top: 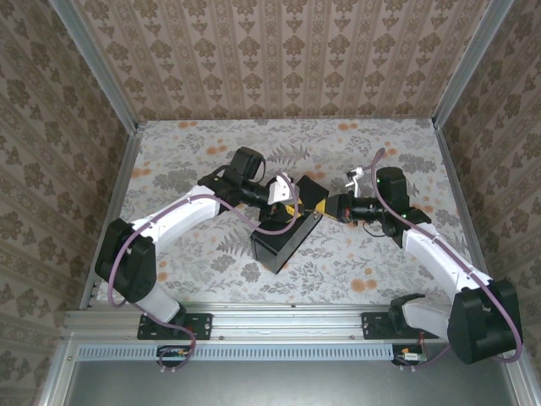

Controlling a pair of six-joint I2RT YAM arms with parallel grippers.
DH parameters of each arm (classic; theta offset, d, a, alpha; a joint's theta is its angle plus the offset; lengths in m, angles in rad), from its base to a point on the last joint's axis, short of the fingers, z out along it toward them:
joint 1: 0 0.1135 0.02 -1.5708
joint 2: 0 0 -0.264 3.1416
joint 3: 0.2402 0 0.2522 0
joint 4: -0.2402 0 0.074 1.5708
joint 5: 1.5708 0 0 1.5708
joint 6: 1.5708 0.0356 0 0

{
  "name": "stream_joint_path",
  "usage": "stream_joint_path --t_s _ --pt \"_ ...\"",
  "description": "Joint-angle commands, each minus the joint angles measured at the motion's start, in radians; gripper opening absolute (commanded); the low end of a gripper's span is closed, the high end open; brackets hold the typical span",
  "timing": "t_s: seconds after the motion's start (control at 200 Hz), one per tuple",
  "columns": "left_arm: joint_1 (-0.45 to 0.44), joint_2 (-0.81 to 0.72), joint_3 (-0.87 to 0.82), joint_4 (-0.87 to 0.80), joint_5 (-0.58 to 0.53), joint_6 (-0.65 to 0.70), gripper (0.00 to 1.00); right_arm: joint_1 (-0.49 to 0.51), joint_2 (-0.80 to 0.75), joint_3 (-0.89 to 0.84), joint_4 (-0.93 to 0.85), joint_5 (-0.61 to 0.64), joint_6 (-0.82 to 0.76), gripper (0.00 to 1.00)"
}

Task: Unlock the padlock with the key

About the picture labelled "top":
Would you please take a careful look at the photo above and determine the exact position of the black rectangular box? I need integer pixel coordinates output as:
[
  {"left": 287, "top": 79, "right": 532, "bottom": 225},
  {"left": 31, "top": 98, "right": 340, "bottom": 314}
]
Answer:
[{"left": 249, "top": 175, "right": 331, "bottom": 275}]

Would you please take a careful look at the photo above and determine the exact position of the floral patterned table cover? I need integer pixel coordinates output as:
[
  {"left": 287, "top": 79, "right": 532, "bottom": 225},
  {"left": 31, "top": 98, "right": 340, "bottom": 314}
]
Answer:
[{"left": 96, "top": 118, "right": 484, "bottom": 306}]

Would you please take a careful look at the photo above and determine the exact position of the small green circuit board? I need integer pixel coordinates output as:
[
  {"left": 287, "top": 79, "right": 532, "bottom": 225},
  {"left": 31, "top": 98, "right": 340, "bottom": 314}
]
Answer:
[
  {"left": 158, "top": 344, "right": 192, "bottom": 367},
  {"left": 392, "top": 344, "right": 429, "bottom": 366}
]

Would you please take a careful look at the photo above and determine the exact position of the aluminium side frame rail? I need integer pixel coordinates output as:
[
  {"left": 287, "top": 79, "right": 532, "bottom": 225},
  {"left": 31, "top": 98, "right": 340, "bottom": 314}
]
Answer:
[
  {"left": 433, "top": 120, "right": 523, "bottom": 310},
  {"left": 79, "top": 122, "right": 147, "bottom": 312}
]

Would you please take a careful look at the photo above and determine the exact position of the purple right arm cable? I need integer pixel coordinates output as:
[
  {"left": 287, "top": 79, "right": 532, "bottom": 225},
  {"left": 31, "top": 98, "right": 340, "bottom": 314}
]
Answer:
[{"left": 370, "top": 147, "right": 525, "bottom": 365}]

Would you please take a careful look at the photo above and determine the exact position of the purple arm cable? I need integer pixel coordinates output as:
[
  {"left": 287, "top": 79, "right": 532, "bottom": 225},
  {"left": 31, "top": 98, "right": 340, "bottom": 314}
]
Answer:
[
  {"left": 370, "top": 147, "right": 525, "bottom": 365},
  {"left": 107, "top": 171, "right": 302, "bottom": 306}
]

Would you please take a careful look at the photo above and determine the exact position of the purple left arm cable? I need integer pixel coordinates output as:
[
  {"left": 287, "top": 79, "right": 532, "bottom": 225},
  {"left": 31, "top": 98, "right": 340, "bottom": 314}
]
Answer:
[{"left": 107, "top": 171, "right": 302, "bottom": 306}]

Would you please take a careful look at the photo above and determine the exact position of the aluminium front frame rail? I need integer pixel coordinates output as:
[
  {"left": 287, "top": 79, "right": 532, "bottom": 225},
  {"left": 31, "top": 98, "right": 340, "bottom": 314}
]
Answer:
[{"left": 62, "top": 302, "right": 519, "bottom": 340}]

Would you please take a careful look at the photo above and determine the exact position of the white slotted cable duct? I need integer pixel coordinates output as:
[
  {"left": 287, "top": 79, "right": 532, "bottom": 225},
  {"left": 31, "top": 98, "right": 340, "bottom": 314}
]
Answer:
[{"left": 77, "top": 343, "right": 402, "bottom": 362}]

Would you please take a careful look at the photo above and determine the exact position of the aluminium corner post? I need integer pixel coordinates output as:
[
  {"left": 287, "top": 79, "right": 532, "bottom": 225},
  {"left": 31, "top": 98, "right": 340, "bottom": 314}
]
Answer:
[
  {"left": 49, "top": 0, "right": 141, "bottom": 133},
  {"left": 431, "top": 0, "right": 515, "bottom": 128}
]

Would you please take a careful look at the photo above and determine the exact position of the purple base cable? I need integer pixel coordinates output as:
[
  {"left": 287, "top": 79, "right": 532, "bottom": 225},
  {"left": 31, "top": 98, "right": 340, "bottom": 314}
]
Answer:
[
  {"left": 398, "top": 337, "right": 453, "bottom": 372},
  {"left": 143, "top": 313, "right": 199, "bottom": 374}
]

